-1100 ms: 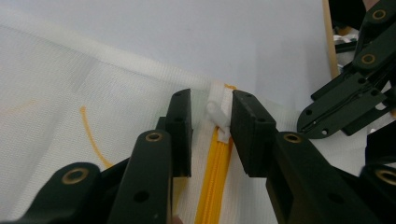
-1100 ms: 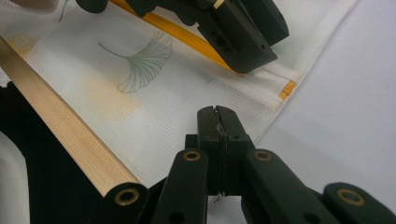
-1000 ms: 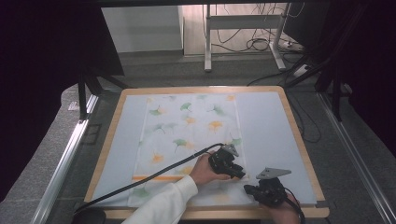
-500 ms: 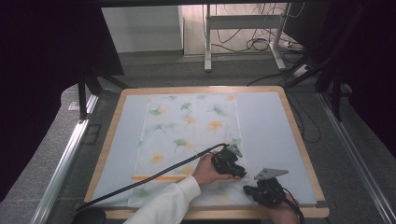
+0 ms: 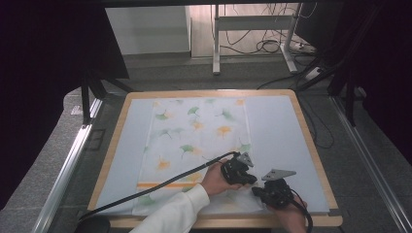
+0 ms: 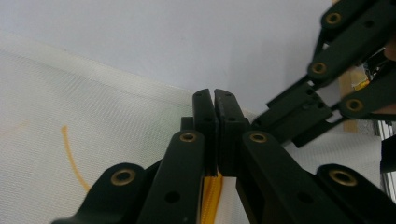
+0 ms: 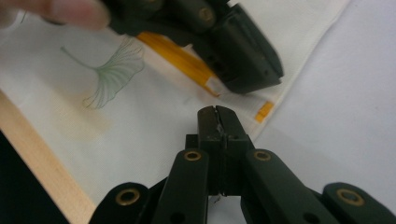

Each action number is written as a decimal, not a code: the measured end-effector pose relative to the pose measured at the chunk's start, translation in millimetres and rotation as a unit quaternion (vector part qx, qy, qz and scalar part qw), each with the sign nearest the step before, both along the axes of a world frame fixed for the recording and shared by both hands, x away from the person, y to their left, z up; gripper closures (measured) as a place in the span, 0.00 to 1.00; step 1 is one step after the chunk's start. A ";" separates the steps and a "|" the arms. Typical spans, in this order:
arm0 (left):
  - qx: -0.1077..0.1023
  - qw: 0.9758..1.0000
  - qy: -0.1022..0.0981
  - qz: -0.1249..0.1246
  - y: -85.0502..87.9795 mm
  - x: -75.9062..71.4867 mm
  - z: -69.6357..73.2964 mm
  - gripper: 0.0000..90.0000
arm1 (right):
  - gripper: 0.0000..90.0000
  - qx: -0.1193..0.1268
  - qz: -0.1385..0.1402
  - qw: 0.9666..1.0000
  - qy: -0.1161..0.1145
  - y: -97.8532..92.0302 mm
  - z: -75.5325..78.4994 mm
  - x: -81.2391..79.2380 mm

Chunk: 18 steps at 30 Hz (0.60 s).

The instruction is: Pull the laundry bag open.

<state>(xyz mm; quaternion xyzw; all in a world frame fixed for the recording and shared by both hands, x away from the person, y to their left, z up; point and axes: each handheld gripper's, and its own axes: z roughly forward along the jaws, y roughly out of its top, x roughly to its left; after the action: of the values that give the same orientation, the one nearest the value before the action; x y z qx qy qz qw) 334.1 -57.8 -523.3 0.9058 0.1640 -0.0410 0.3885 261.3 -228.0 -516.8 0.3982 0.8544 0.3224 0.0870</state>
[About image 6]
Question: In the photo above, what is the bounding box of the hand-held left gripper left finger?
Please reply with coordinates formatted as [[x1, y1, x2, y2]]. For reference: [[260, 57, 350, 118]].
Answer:
[[136, 88, 219, 224]]

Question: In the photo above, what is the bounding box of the white leaf print zippered pillowcase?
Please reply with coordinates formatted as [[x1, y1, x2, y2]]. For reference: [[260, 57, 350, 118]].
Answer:
[[0, 31, 384, 224]]

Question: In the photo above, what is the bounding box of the aluminium floor rail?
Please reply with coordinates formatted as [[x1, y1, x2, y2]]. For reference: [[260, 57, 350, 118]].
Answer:
[[377, 119, 396, 203]]

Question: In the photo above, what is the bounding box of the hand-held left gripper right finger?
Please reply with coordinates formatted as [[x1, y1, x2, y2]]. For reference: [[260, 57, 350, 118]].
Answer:
[[214, 88, 353, 224]]

